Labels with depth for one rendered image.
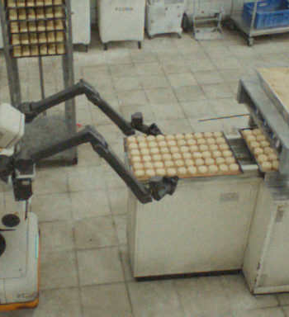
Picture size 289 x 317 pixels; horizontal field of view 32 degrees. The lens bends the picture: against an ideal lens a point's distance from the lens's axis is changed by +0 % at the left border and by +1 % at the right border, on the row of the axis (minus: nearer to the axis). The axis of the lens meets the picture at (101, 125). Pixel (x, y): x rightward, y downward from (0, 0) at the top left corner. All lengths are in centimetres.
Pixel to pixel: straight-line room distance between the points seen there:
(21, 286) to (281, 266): 151
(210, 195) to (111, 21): 344
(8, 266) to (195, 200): 116
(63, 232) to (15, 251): 57
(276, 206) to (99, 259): 127
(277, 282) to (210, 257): 41
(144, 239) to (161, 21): 375
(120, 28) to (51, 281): 344
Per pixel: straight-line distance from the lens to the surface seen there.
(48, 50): 369
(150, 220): 294
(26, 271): 310
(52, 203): 389
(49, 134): 434
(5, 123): 254
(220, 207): 298
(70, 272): 342
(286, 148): 259
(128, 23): 596
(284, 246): 308
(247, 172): 287
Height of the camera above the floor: 263
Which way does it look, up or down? 34 degrees down
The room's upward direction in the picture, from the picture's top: 1 degrees counter-clockwise
